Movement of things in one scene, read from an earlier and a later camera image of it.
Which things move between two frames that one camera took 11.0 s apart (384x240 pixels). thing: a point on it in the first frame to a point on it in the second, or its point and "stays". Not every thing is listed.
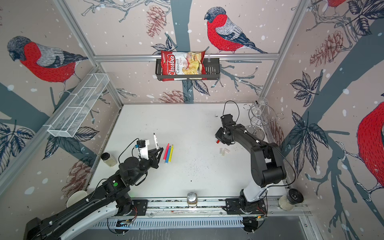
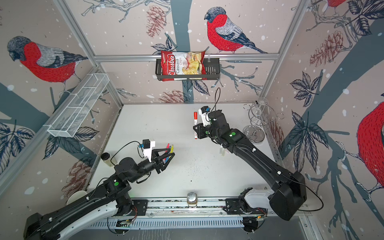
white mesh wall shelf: [73, 113] stays
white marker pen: [156, 142] to [195, 123]
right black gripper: [217, 136] to [200, 128]
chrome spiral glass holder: [259, 114] stays
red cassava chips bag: [182, 63] stays
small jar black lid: [108, 159] stays
